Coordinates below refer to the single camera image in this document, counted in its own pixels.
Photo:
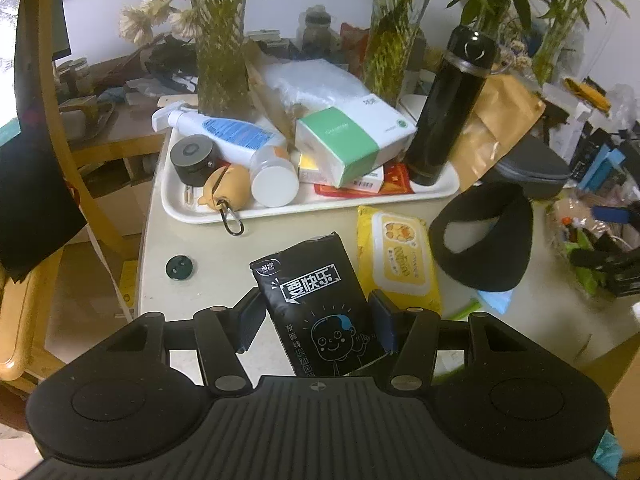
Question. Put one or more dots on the white blue spray bottle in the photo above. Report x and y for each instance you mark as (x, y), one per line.
(237, 141)

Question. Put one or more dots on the black tissue pack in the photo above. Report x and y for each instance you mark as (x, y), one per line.
(318, 308)

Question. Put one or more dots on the dark green round cap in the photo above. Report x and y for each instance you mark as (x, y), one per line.
(179, 267)

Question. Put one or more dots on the black thermos bottle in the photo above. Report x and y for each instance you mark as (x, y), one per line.
(466, 65)

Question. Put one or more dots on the white plastic tray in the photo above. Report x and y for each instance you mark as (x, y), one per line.
(180, 201)

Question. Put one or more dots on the glass vase with bamboo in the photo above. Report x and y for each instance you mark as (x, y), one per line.
(394, 26)
(561, 18)
(222, 78)

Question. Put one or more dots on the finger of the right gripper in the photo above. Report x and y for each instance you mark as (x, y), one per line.
(618, 215)
(623, 264)

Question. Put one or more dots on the glass vase with bamboo middle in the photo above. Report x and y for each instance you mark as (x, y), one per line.
(394, 26)

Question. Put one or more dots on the black neck pillow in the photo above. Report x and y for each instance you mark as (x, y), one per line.
(498, 261)

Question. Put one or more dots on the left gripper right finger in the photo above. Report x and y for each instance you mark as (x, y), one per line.
(410, 338)

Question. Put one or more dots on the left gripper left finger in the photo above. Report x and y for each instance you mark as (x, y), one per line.
(221, 334)

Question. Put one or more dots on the tan silicone pouch with carabiner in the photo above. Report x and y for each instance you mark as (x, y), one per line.
(227, 191)

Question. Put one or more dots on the red packet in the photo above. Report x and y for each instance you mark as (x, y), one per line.
(391, 179)

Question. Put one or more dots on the white pill bottle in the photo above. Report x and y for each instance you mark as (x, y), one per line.
(273, 178)

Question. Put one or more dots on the glass vase with bamboo left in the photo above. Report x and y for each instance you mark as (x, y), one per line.
(222, 78)

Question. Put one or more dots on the yellow duck wipes pack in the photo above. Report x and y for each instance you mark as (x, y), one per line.
(394, 256)

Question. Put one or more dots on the brown paper bag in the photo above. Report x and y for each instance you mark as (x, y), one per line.
(503, 113)

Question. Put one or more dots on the wooden chair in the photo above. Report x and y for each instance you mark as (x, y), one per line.
(44, 202)

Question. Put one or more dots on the green white tissue box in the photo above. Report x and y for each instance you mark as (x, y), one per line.
(352, 138)

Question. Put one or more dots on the grey zippered hard case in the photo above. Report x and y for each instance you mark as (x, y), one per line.
(535, 167)

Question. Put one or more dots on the glass vase with bamboo far right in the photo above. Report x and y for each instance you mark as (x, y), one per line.
(561, 18)

